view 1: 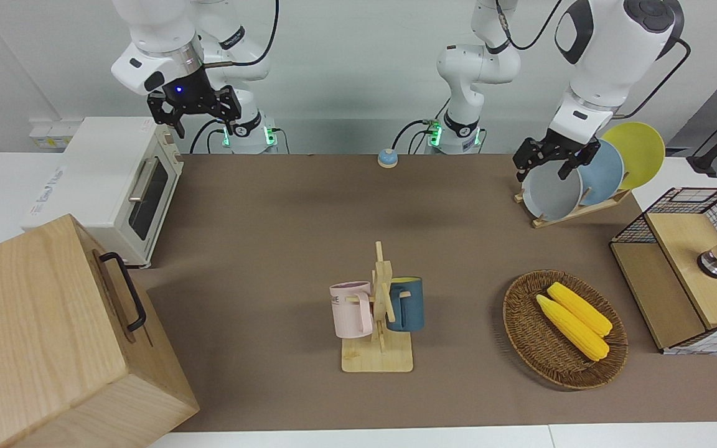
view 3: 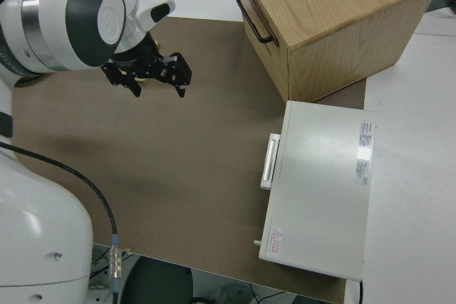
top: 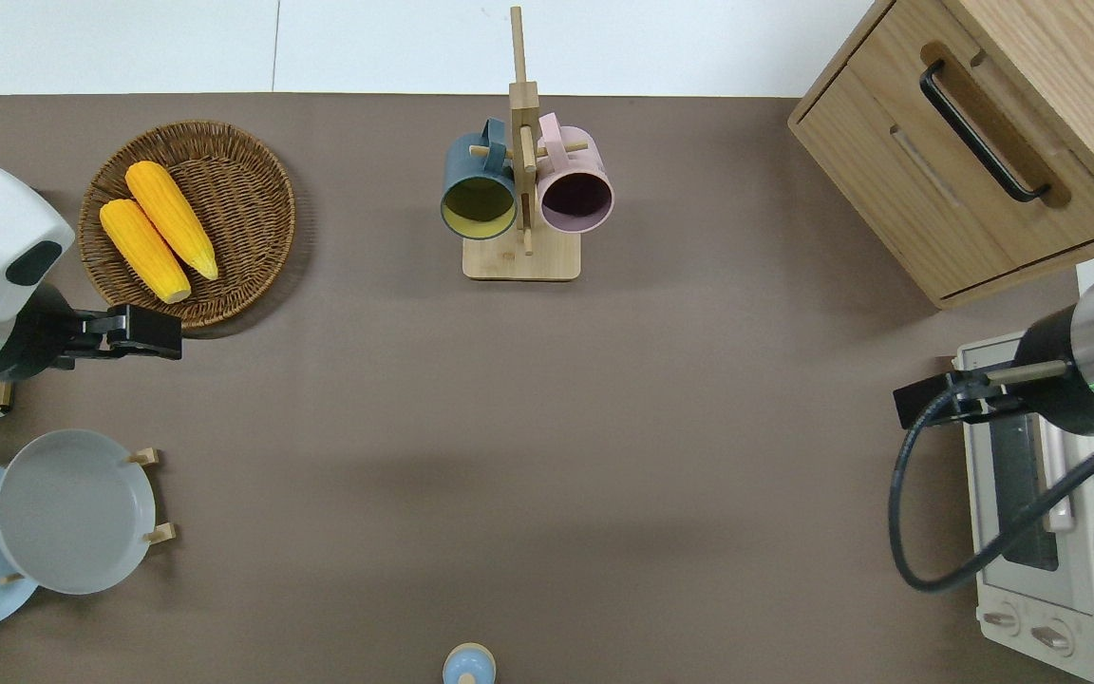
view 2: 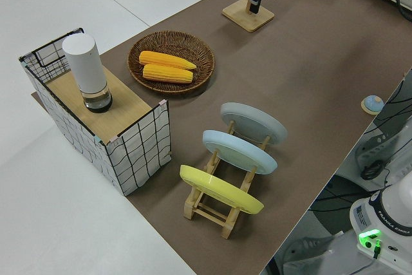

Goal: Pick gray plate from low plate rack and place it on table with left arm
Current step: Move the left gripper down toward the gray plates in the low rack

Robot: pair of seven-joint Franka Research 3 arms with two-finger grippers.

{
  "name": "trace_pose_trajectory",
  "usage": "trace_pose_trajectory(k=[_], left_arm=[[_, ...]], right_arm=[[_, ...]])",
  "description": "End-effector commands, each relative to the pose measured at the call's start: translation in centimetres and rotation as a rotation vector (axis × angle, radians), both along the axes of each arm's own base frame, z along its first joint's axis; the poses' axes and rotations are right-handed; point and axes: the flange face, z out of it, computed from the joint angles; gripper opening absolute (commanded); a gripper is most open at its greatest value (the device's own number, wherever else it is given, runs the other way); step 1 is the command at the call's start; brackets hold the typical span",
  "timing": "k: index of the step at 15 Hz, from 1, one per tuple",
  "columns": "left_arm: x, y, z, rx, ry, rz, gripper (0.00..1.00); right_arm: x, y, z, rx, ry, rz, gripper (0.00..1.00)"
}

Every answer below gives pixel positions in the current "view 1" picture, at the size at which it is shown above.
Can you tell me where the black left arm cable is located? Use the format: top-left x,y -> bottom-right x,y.
495,0 -> 691,119

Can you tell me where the gray plate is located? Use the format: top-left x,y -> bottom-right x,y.
522,163 -> 583,222

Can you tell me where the pink mug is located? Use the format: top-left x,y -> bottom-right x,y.
329,281 -> 375,340

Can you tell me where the brown table mat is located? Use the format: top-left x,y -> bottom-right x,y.
131,152 -> 717,434

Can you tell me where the wooden box with black handle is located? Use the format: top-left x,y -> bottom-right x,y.
0,213 -> 200,448

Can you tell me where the wooden plate rack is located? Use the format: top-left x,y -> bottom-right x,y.
513,187 -> 632,229

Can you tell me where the yellow corn cob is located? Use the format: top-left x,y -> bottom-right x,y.
536,294 -> 611,362
547,282 -> 614,338

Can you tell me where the dark blue mug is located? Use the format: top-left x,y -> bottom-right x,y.
387,277 -> 425,332

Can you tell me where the wooden mug tree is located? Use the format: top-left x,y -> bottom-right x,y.
341,241 -> 414,374

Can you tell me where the white toaster oven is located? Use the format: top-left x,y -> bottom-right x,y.
21,116 -> 184,269

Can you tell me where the black base cable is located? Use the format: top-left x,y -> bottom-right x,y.
189,118 -> 228,154
393,118 -> 437,154

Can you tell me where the brown wicker basket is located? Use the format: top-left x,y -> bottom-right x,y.
503,269 -> 629,391

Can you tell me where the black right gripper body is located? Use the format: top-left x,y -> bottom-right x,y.
146,65 -> 243,128

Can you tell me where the white wall socket strip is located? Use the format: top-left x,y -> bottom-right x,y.
29,118 -> 83,150

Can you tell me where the blue plate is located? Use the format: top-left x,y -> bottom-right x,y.
576,140 -> 625,207

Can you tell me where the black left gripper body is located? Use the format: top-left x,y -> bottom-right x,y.
513,132 -> 602,169

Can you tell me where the wire and wood shelf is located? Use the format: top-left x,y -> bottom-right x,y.
609,187 -> 717,356

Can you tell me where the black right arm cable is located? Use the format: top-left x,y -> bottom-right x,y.
203,0 -> 280,68

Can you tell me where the yellow plate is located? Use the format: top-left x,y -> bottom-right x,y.
601,122 -> 666,191

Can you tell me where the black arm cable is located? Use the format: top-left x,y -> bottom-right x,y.
203,0 -> 280,68
495,0 -> 691,119

